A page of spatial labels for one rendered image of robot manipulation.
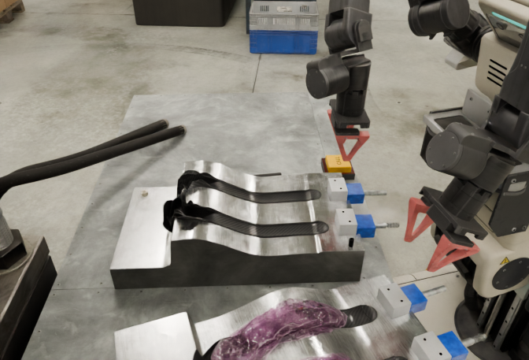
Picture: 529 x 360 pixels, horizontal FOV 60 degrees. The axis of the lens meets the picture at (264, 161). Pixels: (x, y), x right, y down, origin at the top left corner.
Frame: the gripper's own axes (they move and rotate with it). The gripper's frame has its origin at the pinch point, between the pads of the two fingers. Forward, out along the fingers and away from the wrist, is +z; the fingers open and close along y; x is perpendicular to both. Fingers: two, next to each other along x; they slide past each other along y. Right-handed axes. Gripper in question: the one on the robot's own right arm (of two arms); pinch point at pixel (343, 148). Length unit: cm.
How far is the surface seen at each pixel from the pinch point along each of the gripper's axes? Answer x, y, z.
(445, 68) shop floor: 147, -275, 94
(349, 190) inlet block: 2.5, 0.4, 10.7
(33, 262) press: -68, 7, 26
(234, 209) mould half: -23.2, 6.1, 11.2
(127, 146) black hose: -52, -24, 14
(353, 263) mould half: 0.7, 17.4, 16.1
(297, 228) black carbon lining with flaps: -9.9, 10.0, 13.4
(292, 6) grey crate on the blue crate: 23, -349, 65
